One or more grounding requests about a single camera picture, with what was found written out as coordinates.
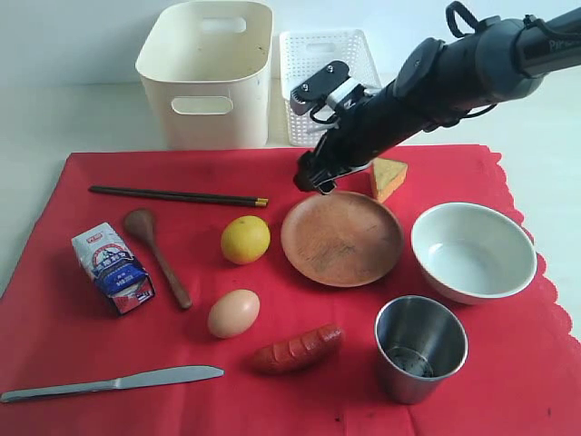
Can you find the cream plastic storage bin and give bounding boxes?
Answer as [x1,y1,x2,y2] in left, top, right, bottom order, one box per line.
[135,1,273,150]

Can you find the yellow cake wedge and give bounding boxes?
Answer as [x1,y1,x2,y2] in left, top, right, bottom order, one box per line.
[370,158,408,203]

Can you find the white perforated plastic basket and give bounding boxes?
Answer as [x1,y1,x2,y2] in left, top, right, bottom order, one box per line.
[279,28,381,147]

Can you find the brown wooden spoon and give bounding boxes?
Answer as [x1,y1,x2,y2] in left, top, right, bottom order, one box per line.
[123,209,192,310]

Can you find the stainless steel cup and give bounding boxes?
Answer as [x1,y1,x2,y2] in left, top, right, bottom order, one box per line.
[374,295,468,404]

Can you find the round wooden plate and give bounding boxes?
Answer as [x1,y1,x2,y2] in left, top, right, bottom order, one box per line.
[281,192,404,288]

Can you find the silver table knife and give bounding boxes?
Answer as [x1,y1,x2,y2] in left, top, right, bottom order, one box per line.
[1,365,225,403]

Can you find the dark wooden chopstick upper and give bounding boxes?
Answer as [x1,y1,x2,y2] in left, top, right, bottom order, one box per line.
[88,185,269,203]

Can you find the yellow lemon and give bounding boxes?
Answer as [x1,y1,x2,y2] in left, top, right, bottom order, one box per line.
[221,215,271,265]

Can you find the brown egg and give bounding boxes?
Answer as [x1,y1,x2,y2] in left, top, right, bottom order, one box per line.
[207,289,261,339]

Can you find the dark wooden chopstick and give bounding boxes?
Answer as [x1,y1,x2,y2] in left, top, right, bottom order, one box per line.
[88,185,269,203]
[104,193,269,207]

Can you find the red tablecloth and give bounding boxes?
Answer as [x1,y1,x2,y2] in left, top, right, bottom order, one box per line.
[1,148,580,435]

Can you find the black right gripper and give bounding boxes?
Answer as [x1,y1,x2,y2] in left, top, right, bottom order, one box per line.
[293,85,436,195]

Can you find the small milk carton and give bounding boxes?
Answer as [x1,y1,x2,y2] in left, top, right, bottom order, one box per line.
[71,223,155,315]

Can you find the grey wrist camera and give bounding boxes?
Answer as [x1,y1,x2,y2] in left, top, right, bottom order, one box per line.
[290,60,350,115]

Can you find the dark wooden chopstick lower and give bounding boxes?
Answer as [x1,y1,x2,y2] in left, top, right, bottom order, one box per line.
[104,193,269,207]

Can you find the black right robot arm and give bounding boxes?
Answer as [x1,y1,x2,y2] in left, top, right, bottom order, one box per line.
[290,1,580,194]

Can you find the white ceramic bowl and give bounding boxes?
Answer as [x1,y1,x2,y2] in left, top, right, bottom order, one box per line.
[410,202,537,305]

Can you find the red sausage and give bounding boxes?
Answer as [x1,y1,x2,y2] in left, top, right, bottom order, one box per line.
[250,324,344,375]

